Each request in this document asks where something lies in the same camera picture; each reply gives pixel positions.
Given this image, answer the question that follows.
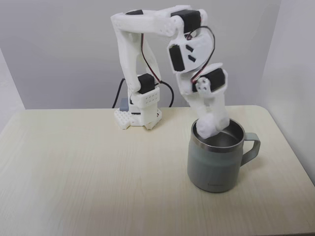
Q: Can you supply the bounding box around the white gauze dressing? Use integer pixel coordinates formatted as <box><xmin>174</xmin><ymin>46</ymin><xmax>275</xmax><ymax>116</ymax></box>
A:
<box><xmin>197</xmin><ymin>114</ymin><xmax>222</xmax><ymax>138</ymax></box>

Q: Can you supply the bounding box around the grey-green steel mug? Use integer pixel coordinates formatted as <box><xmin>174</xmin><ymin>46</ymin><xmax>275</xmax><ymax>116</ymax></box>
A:
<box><xmin>187</xmin><ymin>118</ymin><xmax>261</xmax><ymax>194</ymax></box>

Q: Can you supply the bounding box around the black cable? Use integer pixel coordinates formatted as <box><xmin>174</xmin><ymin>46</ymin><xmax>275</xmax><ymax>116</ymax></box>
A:
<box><xmin>112</xmin><ymin>78</ymin><xmax>126</xmax><ymax>109</ymax></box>
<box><xmin>159</xmin><ymin>81</ymin><xmax>175</xmax><ymax>108</ymax></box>

